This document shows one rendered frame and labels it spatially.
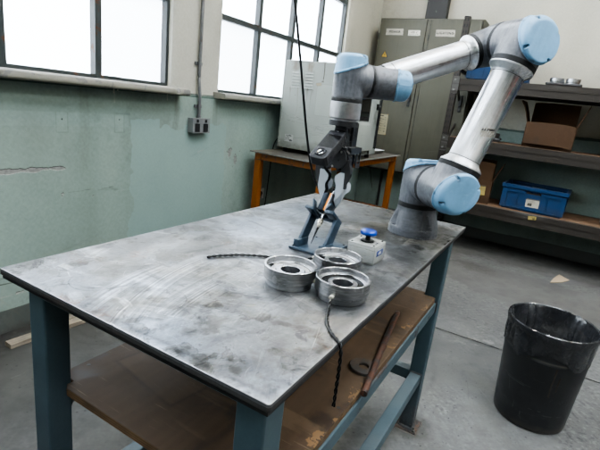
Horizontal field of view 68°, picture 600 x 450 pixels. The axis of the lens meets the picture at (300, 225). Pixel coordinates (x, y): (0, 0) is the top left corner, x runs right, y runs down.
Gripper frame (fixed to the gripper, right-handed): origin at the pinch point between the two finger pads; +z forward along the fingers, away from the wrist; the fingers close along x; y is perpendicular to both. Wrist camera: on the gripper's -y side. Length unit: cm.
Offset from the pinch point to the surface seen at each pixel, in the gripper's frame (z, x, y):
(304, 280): 9.1, -12.7, -29.3
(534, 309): 52, -47, 110
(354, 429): 92, -3, 38
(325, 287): 8.7, -17.6, -30.0
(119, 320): 12, 2, -59
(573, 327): 54, -63, 109
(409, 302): 37, -13, 40
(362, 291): 8.6, -23.4, -26.7
